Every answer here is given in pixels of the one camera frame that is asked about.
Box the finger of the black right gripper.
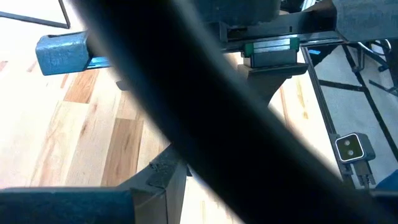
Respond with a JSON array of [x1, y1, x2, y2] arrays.
[[237, 63, 309, 105], [116, 79, 133, 91]]

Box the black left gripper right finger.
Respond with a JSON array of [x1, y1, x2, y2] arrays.
[[369, 189, 398, 224]]

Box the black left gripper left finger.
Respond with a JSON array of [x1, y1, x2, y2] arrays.
[[118, 146, 188, 224]]

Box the black aluminium table frame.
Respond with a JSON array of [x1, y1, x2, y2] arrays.
[[300, 40, 398, 189]]

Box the small grey table-level camera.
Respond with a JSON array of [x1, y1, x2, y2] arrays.
[[335, 133, 376, 164]]

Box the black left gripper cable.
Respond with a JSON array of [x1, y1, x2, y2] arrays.
[[70, 0, 398, 224]]

